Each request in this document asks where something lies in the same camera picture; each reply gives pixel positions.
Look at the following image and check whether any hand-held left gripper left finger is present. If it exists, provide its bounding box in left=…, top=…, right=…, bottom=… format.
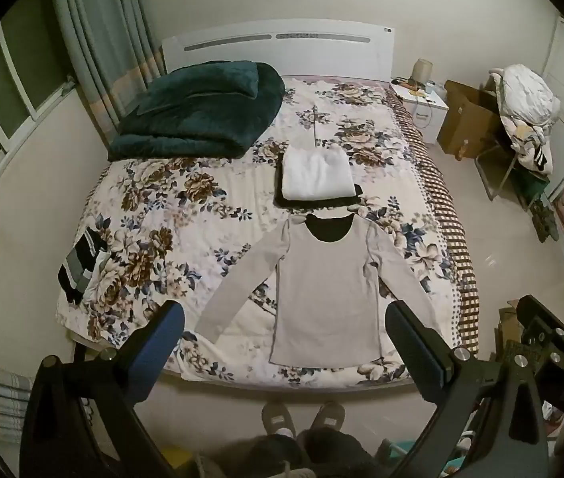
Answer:
left=19, top=300, right=186, bottom=478

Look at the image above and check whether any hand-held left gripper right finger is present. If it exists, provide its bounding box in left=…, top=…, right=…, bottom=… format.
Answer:
left=384, top=300, right=550, bottom=478

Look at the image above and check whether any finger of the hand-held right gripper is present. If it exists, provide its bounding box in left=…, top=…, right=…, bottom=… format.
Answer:
left=516, top=295, right=564, bottom=359

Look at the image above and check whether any beige long-sleeve shirt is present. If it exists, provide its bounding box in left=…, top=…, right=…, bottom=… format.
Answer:
left=195, top=212, right=444, bottom=366

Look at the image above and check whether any small cardboard box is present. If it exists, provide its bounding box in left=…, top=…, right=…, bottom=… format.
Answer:
left=497, top=299, right=526, bottom=355

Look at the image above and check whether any person's right shoe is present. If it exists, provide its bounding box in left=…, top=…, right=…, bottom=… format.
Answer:
left=309, top=402, right=346, bottom=432

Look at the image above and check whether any person's shoe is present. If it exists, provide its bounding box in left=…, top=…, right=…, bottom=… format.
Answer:
left=261, top=401, right=297, bottom=440
left=309, top=402, right=346, bottom=432

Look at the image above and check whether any black grey striped garment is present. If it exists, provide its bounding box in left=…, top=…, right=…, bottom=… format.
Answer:
left=57, top=228, right=110, bottom=304

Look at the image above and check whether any person's right leg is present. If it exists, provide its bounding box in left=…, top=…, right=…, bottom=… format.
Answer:
left=302, top=427, right=378, bottom=478

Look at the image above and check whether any person's leg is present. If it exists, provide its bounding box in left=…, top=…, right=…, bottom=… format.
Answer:
left=197, top=433, right=307, bottom=478
left=302, top=427, right=378, bottom=478

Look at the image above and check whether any bed with floral sheet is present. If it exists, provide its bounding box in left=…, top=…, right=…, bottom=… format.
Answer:
left=55, top=76, right=479, bottom=389

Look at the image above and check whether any person's left shoe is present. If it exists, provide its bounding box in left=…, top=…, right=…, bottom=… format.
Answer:
left=261, top=401, right=297, bottom=440

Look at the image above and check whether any person's left leg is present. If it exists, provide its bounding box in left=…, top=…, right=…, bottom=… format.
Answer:
left=197, top=433, right=307, bottom=478

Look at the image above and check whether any black folded garment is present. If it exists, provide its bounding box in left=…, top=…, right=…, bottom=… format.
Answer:
left=273, top=159, right=364, bottom=210

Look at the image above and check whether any white folded garment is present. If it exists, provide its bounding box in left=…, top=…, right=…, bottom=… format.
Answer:
left=281, top=147, right=357, bottom=201

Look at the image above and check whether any brown cardboard box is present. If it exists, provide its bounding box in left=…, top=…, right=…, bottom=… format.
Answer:
left=436, top=80, right=506, bottom=161

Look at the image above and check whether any white nightstand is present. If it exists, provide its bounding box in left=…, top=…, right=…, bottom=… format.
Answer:
left=390, top=80, right=449, bottom=146

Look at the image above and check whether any dark green folded blanket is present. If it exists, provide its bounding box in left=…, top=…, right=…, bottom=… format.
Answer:
left=107, top=60, right=285, bottom=163

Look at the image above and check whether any beige table lamp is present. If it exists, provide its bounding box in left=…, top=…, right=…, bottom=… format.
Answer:
left=411, top=59, right=435, bottom=85

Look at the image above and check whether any white bed headboard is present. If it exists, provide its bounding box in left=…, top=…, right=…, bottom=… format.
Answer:
left=161, top=20, right=396, bottom=81

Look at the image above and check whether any pale green curtain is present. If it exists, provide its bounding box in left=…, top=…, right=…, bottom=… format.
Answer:
left=47, top=0, right=157, bottom=135

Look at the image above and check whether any metal frame chair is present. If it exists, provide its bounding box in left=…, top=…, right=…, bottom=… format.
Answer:
left=476, top=134, right=552, bottom=211

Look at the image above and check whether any white frame window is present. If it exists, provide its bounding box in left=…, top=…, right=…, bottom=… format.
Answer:
left=0, top=17, right=77, bottom=220

